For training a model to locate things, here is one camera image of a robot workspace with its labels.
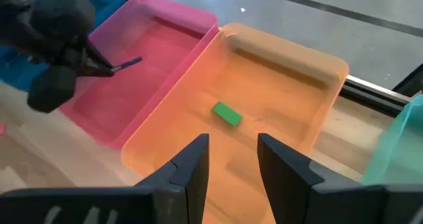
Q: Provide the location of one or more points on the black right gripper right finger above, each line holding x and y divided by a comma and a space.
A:
291, 191

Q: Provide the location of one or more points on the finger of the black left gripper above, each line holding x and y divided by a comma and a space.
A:
96, 71
96, 57

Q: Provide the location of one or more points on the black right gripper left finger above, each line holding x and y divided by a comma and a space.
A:
180, 191

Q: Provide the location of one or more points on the dark blue crayon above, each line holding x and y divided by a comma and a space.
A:
129, 62

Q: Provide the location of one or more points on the green eraser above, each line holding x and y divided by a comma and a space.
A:
227, 113

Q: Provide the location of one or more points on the pink eraser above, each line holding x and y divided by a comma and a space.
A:
1, 129

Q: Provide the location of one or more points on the pink plastic bin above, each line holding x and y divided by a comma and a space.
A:
138, 95

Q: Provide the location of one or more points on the blue plastic bin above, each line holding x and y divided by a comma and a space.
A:
105, 2

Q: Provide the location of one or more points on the orange plastic bin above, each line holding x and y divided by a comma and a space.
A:
264, 85

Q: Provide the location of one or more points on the teal plastic bin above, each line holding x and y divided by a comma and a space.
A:
400, 151

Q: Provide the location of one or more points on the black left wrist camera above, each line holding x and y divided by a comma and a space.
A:
51, 88

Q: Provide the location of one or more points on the black frame bracket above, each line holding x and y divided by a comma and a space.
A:
409, 82

